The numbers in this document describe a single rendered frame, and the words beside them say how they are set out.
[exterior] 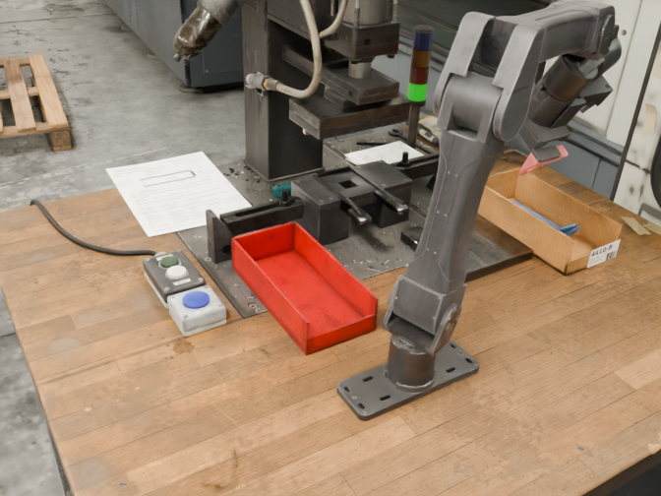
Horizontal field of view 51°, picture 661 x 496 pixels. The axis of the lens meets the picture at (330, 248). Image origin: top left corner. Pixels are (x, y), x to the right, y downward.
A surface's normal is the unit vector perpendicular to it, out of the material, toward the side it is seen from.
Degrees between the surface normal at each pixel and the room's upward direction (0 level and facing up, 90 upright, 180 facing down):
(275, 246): 90
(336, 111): 0
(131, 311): 0
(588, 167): 90
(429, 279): 77
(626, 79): 90
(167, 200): 1
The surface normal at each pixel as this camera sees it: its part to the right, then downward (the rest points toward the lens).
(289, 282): 0.04, -0.84
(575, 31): 0.66, 0.37
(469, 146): -0.63, 0.19
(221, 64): 0.47, 0.49
